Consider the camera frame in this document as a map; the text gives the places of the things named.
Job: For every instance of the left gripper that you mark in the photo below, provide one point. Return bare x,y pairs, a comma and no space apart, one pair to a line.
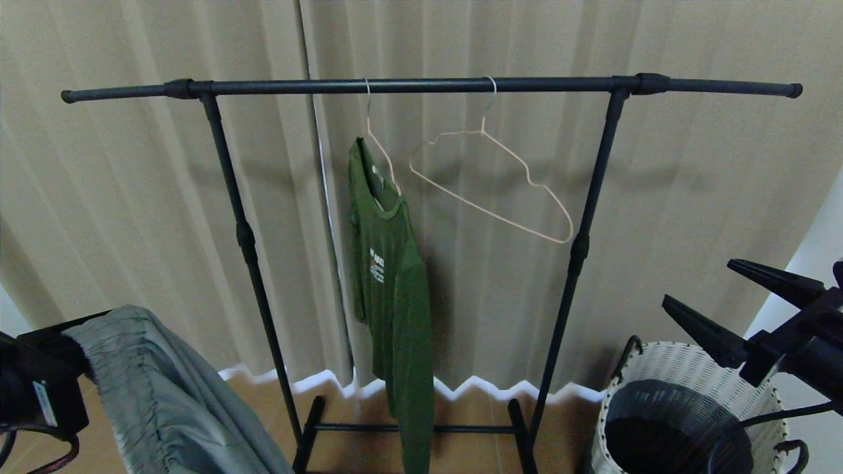
33,388

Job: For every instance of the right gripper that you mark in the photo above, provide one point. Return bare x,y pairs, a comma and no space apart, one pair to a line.
800,342

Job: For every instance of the pale grey shorts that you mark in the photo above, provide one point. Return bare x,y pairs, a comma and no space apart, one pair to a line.
151,395

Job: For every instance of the pink clothes hanger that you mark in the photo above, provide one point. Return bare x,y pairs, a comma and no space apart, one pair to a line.
484,125
379,141

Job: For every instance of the green sleeveless top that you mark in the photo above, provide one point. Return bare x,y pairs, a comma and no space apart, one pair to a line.
395,296

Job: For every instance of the white laundry basket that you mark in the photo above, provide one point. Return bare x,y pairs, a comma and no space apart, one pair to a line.
698,368

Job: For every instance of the black clothes rack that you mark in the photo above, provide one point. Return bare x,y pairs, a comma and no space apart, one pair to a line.
421,85

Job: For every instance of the beige curtain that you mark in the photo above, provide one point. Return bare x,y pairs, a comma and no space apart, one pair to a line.
132,197

